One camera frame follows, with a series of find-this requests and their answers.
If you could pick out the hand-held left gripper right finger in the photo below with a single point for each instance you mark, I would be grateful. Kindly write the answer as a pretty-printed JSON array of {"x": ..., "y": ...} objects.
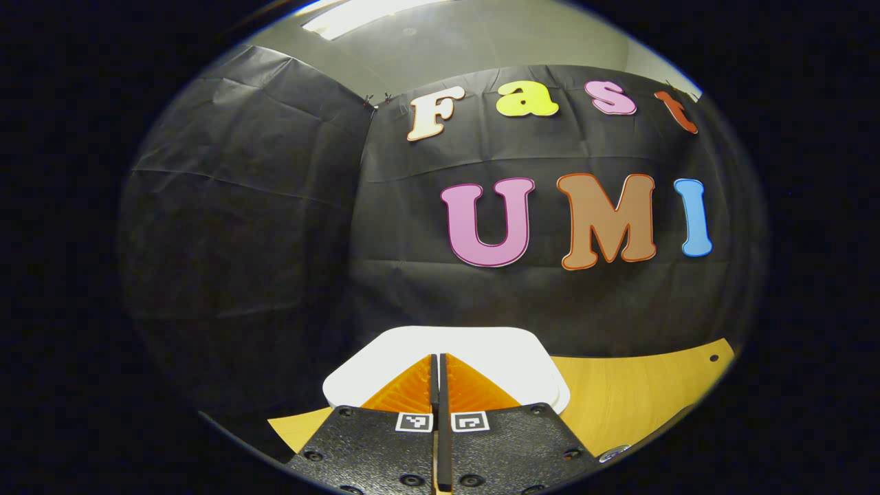
[{"x": 445, "y": 440}]

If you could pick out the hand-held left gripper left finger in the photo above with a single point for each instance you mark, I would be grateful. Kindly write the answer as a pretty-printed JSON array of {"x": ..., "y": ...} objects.
[{"x": 385, "y": 447}]

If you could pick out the white desktop garbage bin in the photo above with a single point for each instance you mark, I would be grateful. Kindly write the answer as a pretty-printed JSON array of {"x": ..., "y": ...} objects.
[{"x": 495, "y": 350}]

